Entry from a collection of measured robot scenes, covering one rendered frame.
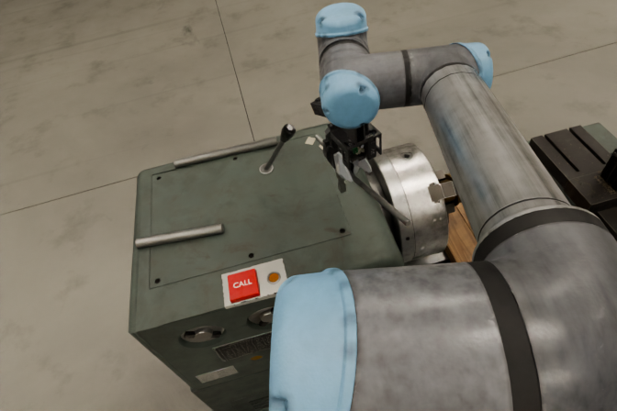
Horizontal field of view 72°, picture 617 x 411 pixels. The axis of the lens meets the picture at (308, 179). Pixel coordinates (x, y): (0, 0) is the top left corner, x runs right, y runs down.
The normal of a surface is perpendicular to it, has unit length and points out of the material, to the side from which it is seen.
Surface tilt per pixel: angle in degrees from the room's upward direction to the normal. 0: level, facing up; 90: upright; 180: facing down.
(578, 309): 14
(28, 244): 0
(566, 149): 0
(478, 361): 21
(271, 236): 0
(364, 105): 89
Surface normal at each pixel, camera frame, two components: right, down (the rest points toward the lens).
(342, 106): 0.00, 0.74
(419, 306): -0.12, -0.77
